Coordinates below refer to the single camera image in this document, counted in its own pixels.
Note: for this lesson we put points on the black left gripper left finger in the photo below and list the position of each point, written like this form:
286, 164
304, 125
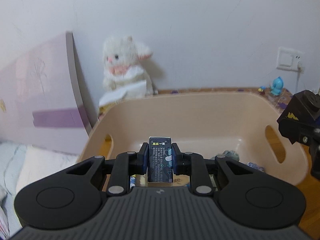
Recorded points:
72, 196

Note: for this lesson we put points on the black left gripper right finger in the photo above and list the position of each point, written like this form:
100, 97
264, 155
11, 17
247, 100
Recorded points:
245, 195

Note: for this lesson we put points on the dark brown ink bottle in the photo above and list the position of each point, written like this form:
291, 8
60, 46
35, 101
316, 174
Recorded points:
299, 121

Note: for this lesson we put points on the blue patterned small box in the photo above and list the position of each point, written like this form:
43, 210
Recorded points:
160, 161

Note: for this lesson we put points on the white blue medicine box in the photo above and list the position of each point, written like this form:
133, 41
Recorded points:
255, 166

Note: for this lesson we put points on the cartoon bear tissue pack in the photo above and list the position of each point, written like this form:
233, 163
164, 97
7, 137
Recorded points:
142, 181

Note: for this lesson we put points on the white pillow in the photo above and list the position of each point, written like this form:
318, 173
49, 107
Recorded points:
40, 163

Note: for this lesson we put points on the blue toy figurine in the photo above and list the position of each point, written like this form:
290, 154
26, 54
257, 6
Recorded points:
276, 86

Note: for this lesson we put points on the beige plastic storage basket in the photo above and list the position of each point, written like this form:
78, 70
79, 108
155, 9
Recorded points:
204, 123

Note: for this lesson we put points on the light blue bedsheet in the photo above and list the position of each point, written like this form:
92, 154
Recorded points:
12, 159

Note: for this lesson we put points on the pink purple bed headboard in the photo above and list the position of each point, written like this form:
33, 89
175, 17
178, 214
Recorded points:
41, 103

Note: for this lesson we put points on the gold tissue box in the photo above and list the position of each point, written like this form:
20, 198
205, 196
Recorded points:
132, 91

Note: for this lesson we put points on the white plush lamb toy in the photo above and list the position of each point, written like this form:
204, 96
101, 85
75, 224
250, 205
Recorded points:
122, 59

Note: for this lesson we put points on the white wall socket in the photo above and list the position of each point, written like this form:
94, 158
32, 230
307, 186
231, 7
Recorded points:
290, 60

